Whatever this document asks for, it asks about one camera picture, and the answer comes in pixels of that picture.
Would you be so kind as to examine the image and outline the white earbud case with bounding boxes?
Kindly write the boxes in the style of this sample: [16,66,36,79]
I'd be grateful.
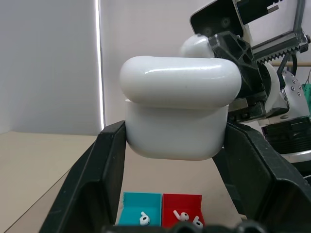
[118,55,242,161]

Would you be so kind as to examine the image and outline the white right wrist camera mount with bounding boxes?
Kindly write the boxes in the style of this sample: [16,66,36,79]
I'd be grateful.
[189,0,252,41]

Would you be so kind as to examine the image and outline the teal small tray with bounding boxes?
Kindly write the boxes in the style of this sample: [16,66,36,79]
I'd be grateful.
[118,192,163,227]

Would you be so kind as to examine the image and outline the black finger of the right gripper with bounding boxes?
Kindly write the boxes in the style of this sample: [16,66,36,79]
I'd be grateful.
[208,32,266,99]

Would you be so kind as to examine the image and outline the red and blue earbud bin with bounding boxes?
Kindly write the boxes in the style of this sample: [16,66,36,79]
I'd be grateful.
[161,193,207,229]

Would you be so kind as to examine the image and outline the black and silver robot body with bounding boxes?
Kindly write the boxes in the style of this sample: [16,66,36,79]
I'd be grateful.
[262,116,311,163]

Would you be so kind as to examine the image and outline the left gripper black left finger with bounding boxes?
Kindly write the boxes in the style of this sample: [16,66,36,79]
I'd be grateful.
[40,121,127,233]

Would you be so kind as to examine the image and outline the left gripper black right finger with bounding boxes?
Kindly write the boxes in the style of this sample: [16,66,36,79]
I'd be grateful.
[212,123,311,233]

